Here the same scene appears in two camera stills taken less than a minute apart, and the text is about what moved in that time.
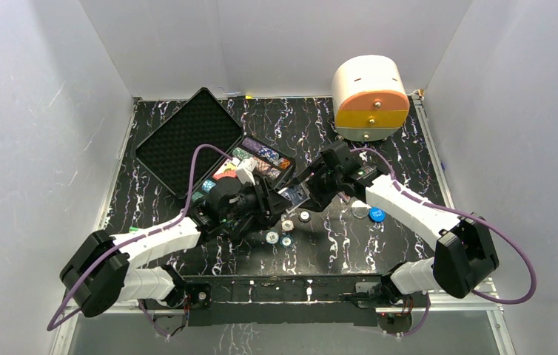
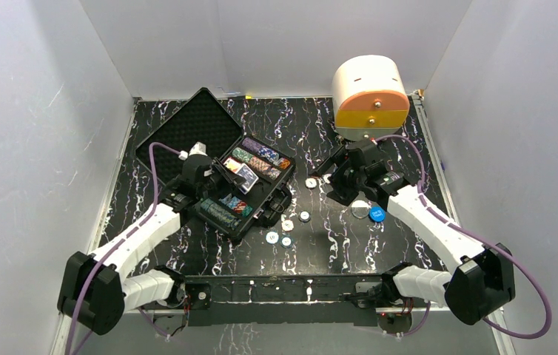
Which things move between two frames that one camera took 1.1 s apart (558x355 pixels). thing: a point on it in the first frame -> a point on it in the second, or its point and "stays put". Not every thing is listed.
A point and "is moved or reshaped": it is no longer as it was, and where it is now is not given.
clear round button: (360, 209) stays put
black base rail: (314, 299) stays put
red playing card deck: (227, 168) stays put
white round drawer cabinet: (371, 98) stays put
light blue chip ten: (271, 237) stays put
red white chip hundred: (287, 225) stays put
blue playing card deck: (294, 194) is moved or reshaped
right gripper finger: (303, 177) -> (329, 162)
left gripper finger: (270, 198) -> (238, 181)
